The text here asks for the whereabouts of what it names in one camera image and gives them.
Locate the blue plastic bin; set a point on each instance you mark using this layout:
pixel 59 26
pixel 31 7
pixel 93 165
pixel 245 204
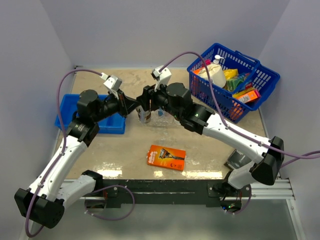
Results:
pixel 115 124

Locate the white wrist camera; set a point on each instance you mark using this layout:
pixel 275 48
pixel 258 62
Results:
pixel 112 84
pixel 162 75

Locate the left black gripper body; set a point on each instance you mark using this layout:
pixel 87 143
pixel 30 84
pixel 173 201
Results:
pixel 112 106

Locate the orange pink box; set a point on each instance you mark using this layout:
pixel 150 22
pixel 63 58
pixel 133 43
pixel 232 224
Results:
pixel 247 95

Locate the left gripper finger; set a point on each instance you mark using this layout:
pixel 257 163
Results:
pixel 126 99
pixel 128 108

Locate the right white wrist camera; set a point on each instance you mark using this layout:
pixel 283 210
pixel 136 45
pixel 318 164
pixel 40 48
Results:
pixel 162 75

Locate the dark smoked plastic cup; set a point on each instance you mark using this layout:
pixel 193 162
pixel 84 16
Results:
pixel 148 115

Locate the yellow sponge pack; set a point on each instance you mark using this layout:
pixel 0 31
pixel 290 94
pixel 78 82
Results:
pixel 230 73

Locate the clear textured acrylic tray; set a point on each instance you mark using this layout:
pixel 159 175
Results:
pixel 177 123

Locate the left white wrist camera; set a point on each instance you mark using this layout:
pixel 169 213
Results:
pixel 112 84

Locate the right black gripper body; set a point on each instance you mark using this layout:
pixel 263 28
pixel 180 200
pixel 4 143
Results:
pixel 159 98

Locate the white toothbrush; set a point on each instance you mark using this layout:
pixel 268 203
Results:
pixel 142 117

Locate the small red box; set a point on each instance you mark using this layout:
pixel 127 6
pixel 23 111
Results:
pixel 207 62

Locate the green sponge pack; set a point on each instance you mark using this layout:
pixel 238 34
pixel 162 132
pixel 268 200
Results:
pixel 233 82

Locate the black green razor package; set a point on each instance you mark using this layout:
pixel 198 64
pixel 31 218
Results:
pixel 237 160

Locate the orange razor box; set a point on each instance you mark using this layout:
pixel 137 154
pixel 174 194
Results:
pixel 166 157

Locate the blue shopping basket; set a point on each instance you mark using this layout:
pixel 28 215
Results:
pixel 261 78

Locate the black aluminium base frame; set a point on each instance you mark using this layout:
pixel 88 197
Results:
pixel 209 192

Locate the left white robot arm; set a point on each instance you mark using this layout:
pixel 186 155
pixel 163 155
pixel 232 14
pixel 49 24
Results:
pixel 45 201

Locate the white pump bottle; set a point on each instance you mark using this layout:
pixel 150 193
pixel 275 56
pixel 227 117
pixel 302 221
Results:
pixel 217 59

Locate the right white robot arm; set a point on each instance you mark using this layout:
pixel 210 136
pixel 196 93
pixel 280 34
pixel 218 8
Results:
pixel 264 153

